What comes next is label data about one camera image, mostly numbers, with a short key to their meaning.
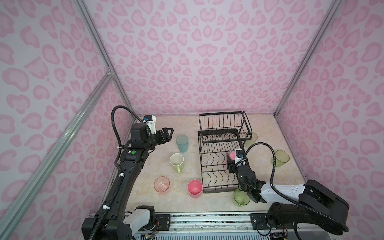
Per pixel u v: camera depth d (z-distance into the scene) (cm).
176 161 91
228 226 73
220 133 104
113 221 37
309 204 43
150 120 67
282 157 88
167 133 68
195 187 82
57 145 57
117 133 56
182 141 93
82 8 69
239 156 70
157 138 66
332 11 71
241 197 80
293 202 46
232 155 80
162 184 84
